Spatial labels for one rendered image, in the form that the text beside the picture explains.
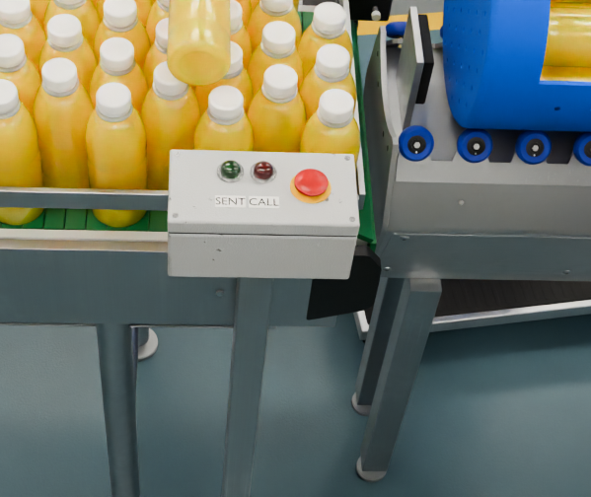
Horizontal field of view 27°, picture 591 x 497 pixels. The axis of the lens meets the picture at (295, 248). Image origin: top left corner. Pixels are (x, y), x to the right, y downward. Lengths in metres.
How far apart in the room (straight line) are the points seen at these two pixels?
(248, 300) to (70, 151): 0.27
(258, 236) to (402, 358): 0.74
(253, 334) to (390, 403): 0.65
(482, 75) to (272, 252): 0.32
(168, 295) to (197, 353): 0.90
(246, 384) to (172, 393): 0.83
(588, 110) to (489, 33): 0.17
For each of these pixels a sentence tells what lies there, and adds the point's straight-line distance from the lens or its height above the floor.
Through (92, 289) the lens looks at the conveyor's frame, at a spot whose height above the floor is 0.81.
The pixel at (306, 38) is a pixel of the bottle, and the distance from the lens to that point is 1.52.
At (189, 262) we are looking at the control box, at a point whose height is 1.03.
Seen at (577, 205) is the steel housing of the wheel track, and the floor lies 0.88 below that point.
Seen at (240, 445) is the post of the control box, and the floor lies 0.55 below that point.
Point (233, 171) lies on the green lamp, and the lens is 1.31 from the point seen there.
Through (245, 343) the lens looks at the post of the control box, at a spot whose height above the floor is 0.82.
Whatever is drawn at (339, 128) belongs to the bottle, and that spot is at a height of 1.07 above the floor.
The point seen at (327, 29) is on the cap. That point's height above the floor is 1.09.
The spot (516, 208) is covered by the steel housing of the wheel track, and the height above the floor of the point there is 0.87.
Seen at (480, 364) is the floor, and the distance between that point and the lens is 2.54.
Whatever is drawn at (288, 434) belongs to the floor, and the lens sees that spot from 2.40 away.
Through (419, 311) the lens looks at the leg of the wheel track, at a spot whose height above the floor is 0.57.
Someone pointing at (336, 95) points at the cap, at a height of 1.10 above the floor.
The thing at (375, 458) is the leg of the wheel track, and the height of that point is 0.09.
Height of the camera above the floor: 2.11
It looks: 53 degrees down
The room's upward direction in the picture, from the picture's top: 8 degrees clockwise
